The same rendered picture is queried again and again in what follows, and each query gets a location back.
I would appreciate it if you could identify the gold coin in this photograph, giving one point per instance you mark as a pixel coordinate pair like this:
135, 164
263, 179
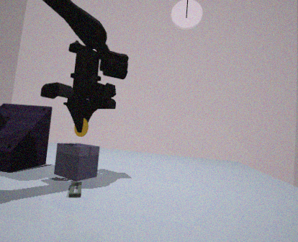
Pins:
85, 128

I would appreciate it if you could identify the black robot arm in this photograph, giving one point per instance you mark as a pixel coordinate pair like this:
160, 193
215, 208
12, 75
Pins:
91, 32

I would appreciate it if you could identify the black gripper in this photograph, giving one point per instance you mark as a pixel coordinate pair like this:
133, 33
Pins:
80, 106

